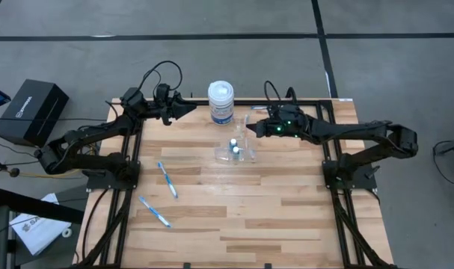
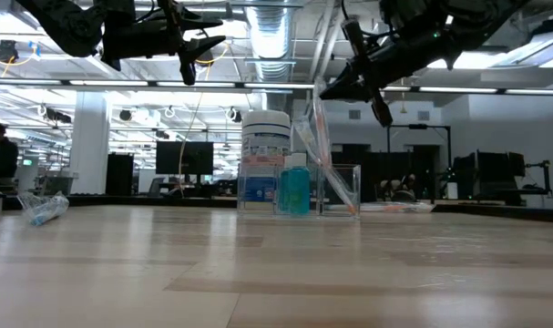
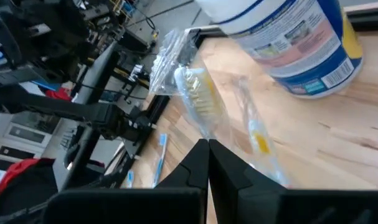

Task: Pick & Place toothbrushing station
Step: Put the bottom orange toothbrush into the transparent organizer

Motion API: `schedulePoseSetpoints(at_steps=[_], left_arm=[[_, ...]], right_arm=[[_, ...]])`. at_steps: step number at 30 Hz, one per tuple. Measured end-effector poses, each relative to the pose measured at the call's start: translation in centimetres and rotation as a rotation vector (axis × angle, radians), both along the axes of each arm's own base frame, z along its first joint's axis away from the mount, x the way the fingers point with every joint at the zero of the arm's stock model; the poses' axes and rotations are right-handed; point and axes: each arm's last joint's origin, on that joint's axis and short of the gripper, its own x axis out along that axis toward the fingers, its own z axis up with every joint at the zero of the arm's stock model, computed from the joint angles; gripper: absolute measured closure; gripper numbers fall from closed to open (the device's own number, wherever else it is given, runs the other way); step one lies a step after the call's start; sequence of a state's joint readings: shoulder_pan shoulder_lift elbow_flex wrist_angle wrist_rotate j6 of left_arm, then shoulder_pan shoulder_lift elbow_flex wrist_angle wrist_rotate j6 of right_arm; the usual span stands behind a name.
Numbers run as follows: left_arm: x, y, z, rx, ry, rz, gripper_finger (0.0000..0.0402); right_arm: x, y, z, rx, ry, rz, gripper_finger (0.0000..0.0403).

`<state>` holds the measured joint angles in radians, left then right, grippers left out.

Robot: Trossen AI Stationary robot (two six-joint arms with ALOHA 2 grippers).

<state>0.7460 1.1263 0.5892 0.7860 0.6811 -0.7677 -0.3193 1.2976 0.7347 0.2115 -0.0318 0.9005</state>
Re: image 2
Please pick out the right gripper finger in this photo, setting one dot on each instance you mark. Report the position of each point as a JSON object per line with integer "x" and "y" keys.
{"x": 353, "y": 95}
{"x": 351, "y": 79}

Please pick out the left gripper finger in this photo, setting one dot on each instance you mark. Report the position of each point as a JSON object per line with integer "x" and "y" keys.
{"x": 198, "y": 20}
{"x": 201, "y": 48}

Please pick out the blue mouthwash bottle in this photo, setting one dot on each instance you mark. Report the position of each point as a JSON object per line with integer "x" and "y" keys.
{"x": 282, "y": 191}
{"x": 299, "y": 191}

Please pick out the clear acrylic organizer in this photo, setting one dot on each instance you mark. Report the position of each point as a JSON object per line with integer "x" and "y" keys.
{"x": 253, "y": 209}

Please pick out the blue toothbrush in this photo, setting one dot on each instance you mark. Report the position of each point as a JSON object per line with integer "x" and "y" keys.
{"x": 44, "y": 209}

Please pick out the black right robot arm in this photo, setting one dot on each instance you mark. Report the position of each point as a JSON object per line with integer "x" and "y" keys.
{"x": 463, "y": 23}

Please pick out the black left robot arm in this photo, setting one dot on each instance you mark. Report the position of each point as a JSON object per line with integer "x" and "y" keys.
{"x": 71, "y": 27}

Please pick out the black equipment station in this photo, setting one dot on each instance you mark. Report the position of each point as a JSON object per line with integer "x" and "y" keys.
{"x": 490, "y": 175}

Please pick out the long ceiling light strip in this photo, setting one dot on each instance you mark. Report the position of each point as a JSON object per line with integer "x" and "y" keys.
{"x": 107, "y": 83}

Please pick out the white wipes canister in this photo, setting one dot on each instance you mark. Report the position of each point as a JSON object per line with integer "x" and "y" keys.
{"x": 266, "y": 136}

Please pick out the seated person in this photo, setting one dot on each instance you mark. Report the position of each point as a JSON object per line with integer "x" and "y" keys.
{"x": 399, "y": 187}

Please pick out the black monitor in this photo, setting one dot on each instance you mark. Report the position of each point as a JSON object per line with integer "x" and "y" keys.
{"x": 185, "y": 157}

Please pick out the white pillar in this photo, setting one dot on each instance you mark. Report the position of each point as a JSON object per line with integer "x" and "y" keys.
{"x": 89, "y": 150}

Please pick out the black cabinet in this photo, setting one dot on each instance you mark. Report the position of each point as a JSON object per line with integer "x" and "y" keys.
{"x": 119, "y": 175}

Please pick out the ribbed silver ventilation duct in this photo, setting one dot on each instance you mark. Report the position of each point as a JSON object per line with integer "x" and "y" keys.
{"x": 269, "y": 32}

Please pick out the black frame stand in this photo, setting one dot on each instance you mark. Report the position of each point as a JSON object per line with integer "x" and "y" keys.
{"x": 417, "y": 126}

